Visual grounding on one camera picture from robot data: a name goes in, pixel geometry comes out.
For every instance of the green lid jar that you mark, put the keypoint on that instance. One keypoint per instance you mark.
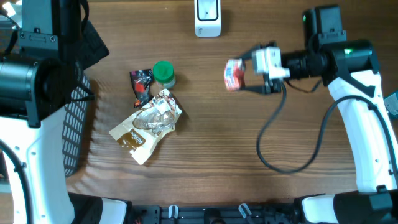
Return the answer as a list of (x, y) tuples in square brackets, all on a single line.
[(164, 74)]

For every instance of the grey plastic basket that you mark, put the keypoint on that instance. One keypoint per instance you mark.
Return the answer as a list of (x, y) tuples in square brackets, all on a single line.
[(73, 128)]

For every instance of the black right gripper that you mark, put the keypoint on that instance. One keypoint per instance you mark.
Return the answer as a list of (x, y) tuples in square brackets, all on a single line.
[(262, 91)]

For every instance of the black red packaged item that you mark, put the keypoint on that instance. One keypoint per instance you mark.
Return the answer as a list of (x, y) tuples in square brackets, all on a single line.
[(141, 81)]

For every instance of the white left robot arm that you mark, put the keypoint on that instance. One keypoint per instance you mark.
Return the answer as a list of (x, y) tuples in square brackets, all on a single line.
[(52, 44)]

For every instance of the dried mushroom snack bag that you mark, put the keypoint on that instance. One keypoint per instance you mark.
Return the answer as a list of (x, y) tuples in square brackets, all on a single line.
[(141, 132)]

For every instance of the white barcode scanner box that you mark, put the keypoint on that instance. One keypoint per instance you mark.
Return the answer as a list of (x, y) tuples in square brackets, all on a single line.
[(207, 18)]

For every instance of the red white snack packet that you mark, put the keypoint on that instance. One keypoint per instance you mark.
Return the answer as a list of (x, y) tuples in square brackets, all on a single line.
[(234, 74)]

